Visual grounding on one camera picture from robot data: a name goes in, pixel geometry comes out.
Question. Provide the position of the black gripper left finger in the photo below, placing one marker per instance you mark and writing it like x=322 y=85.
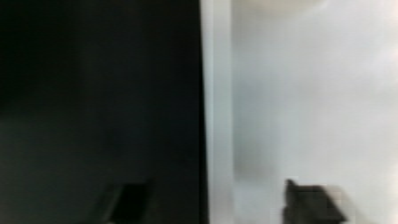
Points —
x=126 y=203

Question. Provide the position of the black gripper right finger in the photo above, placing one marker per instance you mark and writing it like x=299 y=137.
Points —
x=309 y=207

